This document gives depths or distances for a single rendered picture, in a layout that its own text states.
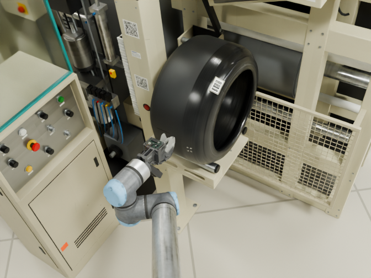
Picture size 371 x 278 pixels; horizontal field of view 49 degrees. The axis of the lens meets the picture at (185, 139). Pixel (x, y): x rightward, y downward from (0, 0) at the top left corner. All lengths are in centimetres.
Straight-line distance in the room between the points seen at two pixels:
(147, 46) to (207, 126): 43
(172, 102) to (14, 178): 84
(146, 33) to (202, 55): 25
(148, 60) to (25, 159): 74
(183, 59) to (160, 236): 73
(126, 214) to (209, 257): 128
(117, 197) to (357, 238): 186
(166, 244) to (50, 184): 101
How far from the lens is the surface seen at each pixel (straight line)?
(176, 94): 163
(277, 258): 273
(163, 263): 121
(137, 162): 148
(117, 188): 141
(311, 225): 288
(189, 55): 168
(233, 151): 214
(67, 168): 219
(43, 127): 203
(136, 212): 151
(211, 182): 198
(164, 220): 138
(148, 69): 184
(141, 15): 169
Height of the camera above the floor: 245
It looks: 48 degrees down
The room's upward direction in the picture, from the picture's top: 6 degrees counter-clockwise
